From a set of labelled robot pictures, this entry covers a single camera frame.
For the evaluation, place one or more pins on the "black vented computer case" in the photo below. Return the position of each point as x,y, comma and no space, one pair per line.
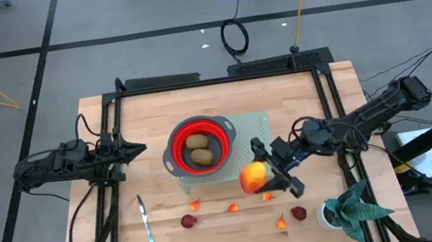
276,63

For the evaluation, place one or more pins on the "silver table knife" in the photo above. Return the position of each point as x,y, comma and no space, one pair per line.
149,234

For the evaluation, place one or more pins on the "green leafy plant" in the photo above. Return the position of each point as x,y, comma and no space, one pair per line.
354,212

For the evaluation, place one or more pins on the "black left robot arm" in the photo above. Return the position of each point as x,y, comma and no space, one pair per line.
55,164

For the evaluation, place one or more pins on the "small orange yellow pear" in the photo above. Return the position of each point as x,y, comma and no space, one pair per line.
268,196
194,205
281,223
233,207

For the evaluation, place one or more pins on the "red collapsible colander bowl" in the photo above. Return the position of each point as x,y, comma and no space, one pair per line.
175,148

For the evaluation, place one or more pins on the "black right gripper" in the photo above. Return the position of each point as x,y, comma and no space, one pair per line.
289,153

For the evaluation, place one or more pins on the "brown kiwi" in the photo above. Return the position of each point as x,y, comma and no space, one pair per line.
202,157
197,141

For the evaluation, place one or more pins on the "red pomegranate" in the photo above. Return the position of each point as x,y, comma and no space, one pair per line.
188,220
299,213

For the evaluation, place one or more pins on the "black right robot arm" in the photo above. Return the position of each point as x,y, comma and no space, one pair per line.
369,113

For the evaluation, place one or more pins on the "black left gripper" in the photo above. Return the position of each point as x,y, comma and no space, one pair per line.
107,156

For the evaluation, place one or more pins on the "black flat control box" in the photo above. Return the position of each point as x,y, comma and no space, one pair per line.
163,80

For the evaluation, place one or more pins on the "white paper scrap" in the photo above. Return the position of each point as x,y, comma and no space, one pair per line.
205,46
202,31
284,24

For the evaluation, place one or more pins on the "green perforated metal shelf riser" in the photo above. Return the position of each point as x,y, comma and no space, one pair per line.
243,127

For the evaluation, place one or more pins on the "black metal rig frame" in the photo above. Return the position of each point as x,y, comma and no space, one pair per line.
214,81

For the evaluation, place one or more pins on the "red yellow mango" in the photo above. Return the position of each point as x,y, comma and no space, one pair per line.
252,175

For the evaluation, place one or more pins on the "white plant pot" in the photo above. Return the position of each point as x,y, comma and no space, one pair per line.
325,216

